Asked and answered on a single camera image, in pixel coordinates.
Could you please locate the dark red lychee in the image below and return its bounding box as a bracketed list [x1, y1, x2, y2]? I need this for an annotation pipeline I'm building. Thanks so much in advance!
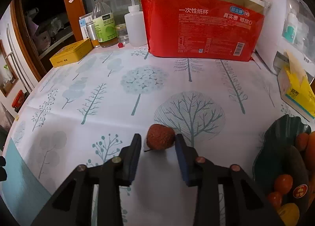
[145, 124, 175, 152]

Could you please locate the cherry tomato far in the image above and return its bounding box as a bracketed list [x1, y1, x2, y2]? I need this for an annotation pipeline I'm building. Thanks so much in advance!
[267, 191, 283, 210]

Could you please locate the cherry tomato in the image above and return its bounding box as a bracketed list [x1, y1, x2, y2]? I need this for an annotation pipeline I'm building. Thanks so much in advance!
[267, 191, 283, 210]
[274, 174, 293, 195]

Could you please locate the cherry tomato near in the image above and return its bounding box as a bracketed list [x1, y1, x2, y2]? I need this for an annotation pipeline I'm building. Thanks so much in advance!
[274, 174, 293, 195]

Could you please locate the dark green scalloped plate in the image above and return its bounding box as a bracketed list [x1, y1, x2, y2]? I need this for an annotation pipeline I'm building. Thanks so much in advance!
[252, 113, 315, 226]

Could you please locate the red apple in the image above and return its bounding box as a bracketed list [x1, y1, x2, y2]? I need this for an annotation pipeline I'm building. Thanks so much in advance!
[305, 132, 315, 175]

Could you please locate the patterned tablecloth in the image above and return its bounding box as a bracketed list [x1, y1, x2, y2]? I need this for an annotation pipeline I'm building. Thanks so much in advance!
[0, 44, 315, 226]

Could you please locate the yellow tissue pack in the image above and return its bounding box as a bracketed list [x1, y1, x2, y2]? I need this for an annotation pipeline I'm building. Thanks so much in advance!
[278, 51, 314, 122]

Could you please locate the yellow flat box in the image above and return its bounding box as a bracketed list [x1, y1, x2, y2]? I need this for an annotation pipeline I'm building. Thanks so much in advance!
[50, 38, 93, 68]

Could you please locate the small silver can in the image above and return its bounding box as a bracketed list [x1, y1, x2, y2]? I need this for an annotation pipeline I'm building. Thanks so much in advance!
[86, 21, 100, 48]

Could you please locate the green label vinegar bottle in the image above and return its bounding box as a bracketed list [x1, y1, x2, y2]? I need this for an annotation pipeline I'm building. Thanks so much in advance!
[92, 0, 119, 48]

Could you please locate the small glass jar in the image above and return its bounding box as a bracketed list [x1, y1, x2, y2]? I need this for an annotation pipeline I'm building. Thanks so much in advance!
[115, 23, 129, 45]

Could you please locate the white storage box with bottles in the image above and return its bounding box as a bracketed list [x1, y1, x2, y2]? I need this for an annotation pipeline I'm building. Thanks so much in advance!
[256, 0, 314, 83]

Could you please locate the white blue carton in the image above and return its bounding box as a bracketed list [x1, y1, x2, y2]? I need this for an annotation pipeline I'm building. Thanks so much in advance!
[79, 13, 92, 39]

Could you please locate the red paper cup package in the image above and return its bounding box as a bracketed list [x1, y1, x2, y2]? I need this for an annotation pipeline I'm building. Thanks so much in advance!
[141, 0, 271, 61]

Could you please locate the white squeeze bottle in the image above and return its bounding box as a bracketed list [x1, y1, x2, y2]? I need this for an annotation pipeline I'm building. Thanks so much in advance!
[124, 0, 147, 47]

